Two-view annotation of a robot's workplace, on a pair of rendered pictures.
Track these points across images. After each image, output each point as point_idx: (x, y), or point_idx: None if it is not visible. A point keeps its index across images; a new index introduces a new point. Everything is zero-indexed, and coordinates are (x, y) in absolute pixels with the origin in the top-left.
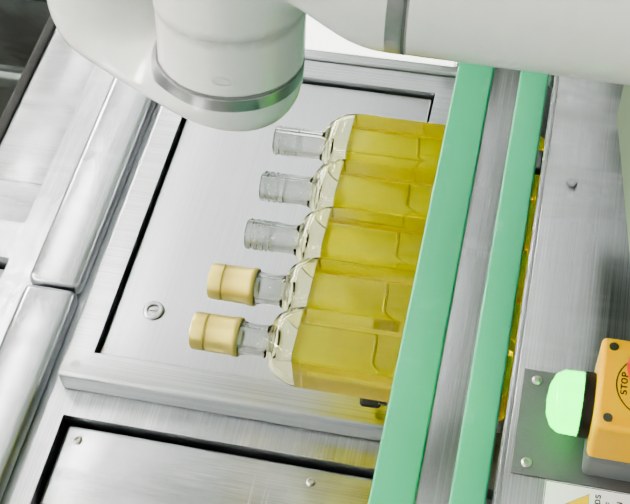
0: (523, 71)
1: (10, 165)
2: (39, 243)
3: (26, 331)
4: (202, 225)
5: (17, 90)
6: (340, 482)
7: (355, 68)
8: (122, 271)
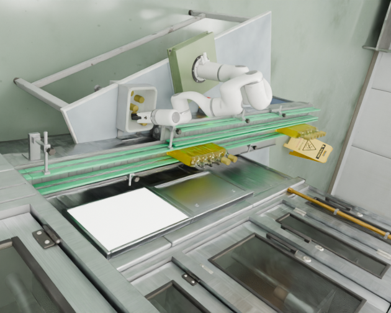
0: (176, 127)
1: (246, 231)
2: (247, 212)
3: (256, 199)
4: (216, 194)
5: (237, 243)
6: None
7: (163, 195)
8: (235, 195)
